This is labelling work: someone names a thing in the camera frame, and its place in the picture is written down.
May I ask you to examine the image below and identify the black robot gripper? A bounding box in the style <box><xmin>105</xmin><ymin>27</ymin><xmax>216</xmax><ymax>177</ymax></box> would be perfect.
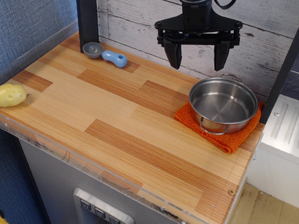
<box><xmin>155</xmin><ymin>0</ymin><xmax>242</xmax><ymax>71</ymax></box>

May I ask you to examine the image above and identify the grey scoop with blue handle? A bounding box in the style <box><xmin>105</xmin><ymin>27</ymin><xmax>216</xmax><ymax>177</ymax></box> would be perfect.
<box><xmin>82</xmin><ymin>42</ymin><xmax>127</xmax><ymax>68</ymax></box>

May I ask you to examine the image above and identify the orange knitted towel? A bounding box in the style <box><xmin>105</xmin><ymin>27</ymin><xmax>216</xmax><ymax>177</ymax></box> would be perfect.
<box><xmin>174</xmin><ymin>102</ymin><xmax>265</xmax><ymax>153</ymax></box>

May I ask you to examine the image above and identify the stainless steel pot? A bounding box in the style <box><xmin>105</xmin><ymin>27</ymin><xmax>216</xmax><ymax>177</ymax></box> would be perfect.
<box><xmin>188</xmin><ymin>74</ymin><xmax>259</xmax><ymax>135</ymax></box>

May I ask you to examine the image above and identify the white ridged cabinet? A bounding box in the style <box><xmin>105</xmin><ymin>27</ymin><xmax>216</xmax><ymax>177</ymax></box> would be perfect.
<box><xmin>247</xmin><ymin>95</ymin><xmax>299</xmax><ymax>208</ymax></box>

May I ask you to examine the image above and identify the clear acrylic table edge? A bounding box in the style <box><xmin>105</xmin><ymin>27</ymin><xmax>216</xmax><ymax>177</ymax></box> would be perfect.
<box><xmin>0</xmin><ymin>105</ymin><xmax>264</xmax><ymax>224</ymax></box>

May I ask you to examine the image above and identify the silver dispenser button panel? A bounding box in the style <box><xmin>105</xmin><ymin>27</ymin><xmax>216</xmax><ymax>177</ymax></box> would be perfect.
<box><xmin>73</xmin><ymin>188</ymin><xmax>135</xmax><ymax>224</ymax></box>

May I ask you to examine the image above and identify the yellow toy potato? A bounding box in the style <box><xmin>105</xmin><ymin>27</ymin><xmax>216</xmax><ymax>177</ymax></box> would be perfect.
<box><xmin>0</xmin><ymin>83</ymin><xmax>27</xmax><ymax>107</ymax></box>

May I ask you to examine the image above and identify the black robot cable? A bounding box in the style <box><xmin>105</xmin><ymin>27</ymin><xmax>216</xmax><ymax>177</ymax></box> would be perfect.
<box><xmin>210</xmin><ymin>0</ymin><xmax>238</xmax><ymax>11</ymax></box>

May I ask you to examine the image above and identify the black vertical post right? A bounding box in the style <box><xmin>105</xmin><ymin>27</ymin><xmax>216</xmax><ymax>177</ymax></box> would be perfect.
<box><xmin>260</xmin><ymin>27</ymin><xmax>299</xmax><ymax>124</ymax></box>

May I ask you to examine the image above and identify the black vertical post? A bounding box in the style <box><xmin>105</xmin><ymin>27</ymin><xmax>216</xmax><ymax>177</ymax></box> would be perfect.
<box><xmin>260</xmin><ymin>27</ymin><xmax>299</xmax><ymax>124</ymax></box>
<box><xmin>76</xmin><ymin>0</ymin><xmax>99</xmax><ymax>53</ymax></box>

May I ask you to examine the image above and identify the black vertical post left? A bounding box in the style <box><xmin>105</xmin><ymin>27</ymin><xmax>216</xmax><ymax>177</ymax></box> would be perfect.
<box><xmin>76</xmin><ymin>0</ymin><xmax>99</xmax><ymax>53</ymax></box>

